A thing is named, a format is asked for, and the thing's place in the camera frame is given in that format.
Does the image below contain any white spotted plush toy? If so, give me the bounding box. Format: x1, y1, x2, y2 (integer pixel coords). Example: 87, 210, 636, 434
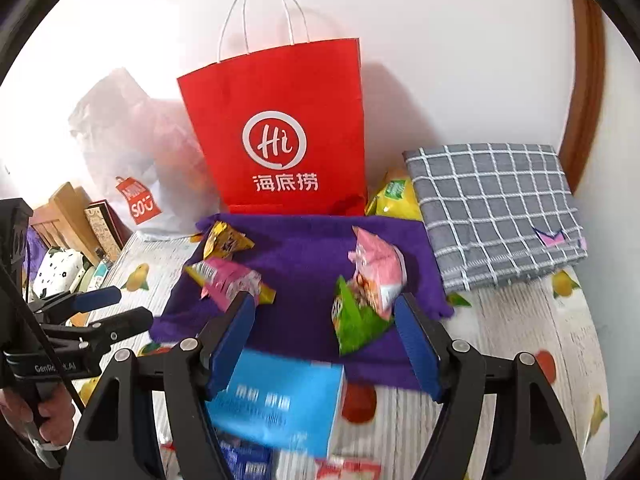
32, 247, 86, 296

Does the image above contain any yellow snack bag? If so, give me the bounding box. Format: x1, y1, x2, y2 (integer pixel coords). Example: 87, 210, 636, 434
365, 169, 425, 222

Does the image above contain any purple towel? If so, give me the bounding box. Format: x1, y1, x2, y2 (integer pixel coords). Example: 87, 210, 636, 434
150, 212, 455, 393

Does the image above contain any large pink snack bag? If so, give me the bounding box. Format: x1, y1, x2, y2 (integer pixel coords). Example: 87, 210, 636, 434
347, 226, 407, 321

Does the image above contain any patterned book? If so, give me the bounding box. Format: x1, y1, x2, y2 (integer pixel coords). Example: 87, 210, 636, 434
84, 201, 133, 261

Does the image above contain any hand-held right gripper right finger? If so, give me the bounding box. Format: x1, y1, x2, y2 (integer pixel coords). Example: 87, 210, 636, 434
394, 292, 588, 480

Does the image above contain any yellow triangular snack packet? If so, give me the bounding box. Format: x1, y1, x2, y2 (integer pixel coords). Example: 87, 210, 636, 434
202, 221, 256, 261

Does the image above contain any white plastic bag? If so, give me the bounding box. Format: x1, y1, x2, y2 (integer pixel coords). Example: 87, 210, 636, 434
67, 66, 223, 233

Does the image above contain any wooden door frame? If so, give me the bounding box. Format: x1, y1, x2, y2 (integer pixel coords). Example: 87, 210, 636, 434
557, 0, 608, 193

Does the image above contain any person's left hand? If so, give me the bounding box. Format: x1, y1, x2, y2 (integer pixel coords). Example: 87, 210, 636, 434
0, 389, 76, 449

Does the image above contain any red paper bag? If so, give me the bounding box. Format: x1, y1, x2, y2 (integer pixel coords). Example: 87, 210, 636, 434
176, 0, 370, 217

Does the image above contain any small pink snack packet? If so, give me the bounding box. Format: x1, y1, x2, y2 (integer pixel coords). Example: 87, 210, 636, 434
185, 257, 277, 311

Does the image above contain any green snack packet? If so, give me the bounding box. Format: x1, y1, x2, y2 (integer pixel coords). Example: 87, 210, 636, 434
332, 275, 393, 357

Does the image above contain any white teal tube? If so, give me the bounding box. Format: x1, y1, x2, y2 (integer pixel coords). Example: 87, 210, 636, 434
90, 257, 112, 291

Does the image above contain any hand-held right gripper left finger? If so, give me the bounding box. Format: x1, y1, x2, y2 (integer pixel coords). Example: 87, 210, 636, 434
60, 290, 257, 480

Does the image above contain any blue tissue pack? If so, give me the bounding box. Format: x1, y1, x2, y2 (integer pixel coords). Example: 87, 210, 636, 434
206, 350, 346, 458

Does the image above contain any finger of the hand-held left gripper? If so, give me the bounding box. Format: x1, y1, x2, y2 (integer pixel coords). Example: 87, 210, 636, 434
42, 307, 155, 356
27, 286, 122, 317

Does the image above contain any grey checked folded cloth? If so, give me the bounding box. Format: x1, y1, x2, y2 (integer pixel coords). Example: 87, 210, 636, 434
402, 142, 588, 295

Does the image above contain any wooden chair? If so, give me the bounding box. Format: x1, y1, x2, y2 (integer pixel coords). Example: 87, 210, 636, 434
31, 182, 101, 266

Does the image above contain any fruit print tablecloth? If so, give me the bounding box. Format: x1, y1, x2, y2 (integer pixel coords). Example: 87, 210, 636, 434
72, 232, 613, 480

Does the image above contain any purple fabric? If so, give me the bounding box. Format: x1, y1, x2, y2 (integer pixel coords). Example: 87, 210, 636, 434
24, 230, 40, 283

